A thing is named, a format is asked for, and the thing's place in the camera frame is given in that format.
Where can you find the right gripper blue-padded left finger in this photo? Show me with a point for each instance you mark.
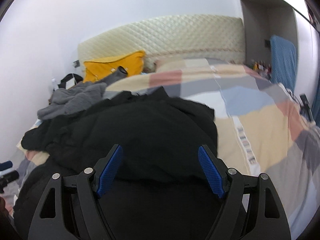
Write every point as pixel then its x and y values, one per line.
pixel 69 206

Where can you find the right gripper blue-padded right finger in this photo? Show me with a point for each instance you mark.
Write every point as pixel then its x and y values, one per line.
pixel 250 208

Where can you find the black puffer jacket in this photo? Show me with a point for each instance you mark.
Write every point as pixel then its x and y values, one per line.
pixel 160 190

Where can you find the person's left hand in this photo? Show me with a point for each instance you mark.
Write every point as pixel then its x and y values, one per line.
pixel 3 208

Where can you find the plaid patchwork duvet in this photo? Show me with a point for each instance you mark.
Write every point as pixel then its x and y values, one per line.
pixel 260 130

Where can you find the grey fleece garment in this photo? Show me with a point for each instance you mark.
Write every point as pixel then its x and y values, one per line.
pixel 80 97

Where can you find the black bag on nightstand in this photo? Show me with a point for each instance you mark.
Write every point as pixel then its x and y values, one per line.
pixel 70 81

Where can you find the bottles on side table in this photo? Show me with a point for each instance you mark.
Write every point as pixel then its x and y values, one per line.
pixel 263 69

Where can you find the blue covered chair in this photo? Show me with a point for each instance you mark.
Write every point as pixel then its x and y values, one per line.
pixel 283 62

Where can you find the yellow pillow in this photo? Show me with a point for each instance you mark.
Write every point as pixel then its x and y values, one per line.
pixel 98 69

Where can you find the pink pillow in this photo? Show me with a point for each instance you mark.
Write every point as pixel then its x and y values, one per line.
pixel 167 64

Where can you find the cream quilted headboard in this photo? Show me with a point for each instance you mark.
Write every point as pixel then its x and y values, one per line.
pixel 201 35

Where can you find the grey white wardrobe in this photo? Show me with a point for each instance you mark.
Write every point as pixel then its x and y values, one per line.
pixel 290 20

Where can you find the black camera tripod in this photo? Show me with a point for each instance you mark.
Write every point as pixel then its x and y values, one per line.
pixel 305 108

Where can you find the wall power socket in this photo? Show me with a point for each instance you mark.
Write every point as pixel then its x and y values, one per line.
pixel 76 63

